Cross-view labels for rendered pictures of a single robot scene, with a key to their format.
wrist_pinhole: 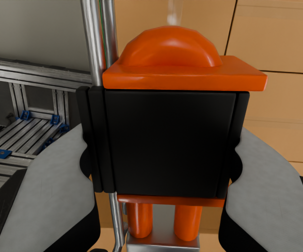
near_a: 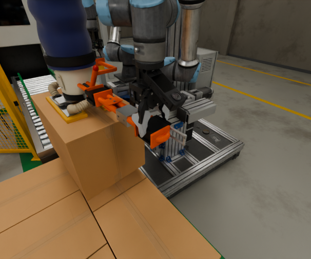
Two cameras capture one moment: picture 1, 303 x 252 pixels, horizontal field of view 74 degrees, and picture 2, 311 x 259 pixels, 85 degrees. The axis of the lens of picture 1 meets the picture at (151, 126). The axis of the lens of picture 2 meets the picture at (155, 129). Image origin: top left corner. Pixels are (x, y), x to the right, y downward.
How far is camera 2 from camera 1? 0.43 m
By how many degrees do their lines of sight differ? 34
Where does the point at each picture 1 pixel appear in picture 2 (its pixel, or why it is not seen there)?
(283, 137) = (24, 240)
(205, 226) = (93, 134)
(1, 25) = (224, 186)
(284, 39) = not seen: outside the picture
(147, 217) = not seen: hidden behind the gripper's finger
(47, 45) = (201, 194)
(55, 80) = (183, 177)
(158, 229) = not seen: hidden behind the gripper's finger
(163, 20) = (160, 235)
